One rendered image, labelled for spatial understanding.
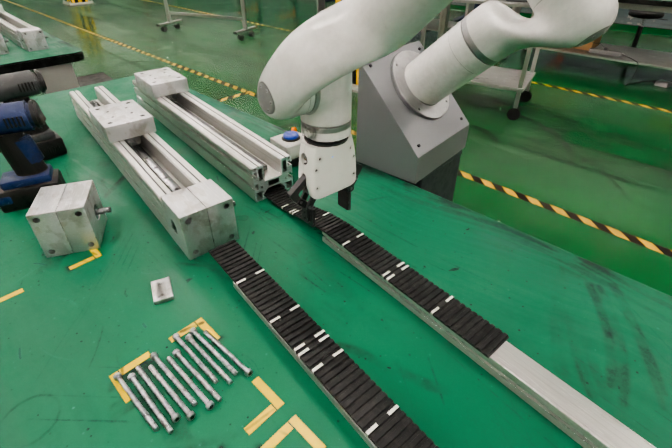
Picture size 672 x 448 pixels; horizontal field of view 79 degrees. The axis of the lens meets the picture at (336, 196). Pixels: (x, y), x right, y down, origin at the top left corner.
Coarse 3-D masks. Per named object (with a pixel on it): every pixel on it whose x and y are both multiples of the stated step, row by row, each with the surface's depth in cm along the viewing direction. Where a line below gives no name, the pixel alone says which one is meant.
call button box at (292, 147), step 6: (270, 138) 105; (276, 138) 104; (282, 138) 104; (300, 138) 104; (276, 144) 103; (282, 144) 101; (288, 144) 101; (294, 144) 101; (300, 144) 102; (282, 150) 102; (288, 150) 100; (294, 150) 102; (294, 156) 103; (294, 162) 103
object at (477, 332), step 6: (480, 324) 58; (486, 324) 58; (492, 324) 58; (474, 330) 57; (480, 330) 57; (486, 330) 57; (492, 330) 57; (468, 336) 56; (474, 336) 56; (480, 336) 56; (486, 336) 56; (468, 342) 56; (474, 342) 55; (480, 342) 56
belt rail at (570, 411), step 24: (360, 264) 72; (384, 288) 68; (456, 336) 58; (480, 360) 56; (504, 360) 54; (528, 360) 54; (504, 384) 54; (528, 384) 51; (552, 384) 51; (552, 408) 49; (576, 408) 48; (600, 408) 48; (576, 432) 48; (600, 432) 46; (624, 432) 46
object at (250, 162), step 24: (144, 96) 132; (192, 96) 124; (168, 120) 122; (192, 120) 108; (216, 120) 111; (192, 144) 111; (216, 144) 97; (240, 144) 104; (264, 144) 96; (216, 168) 103; (240, 168) 91; (264, 168) 93; (288, 168) 92; (264, 192) 91
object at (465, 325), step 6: (474, 312) 60; (468, 318) 59; (474, 318) 59; (480, 318) 59; (456, 324) 58; (462, 324) 58; (468, 324) 58; (474, 324) 58; (456, 330) 57; (462, 330) 57; (468, 330) 57; (462, 336) 56
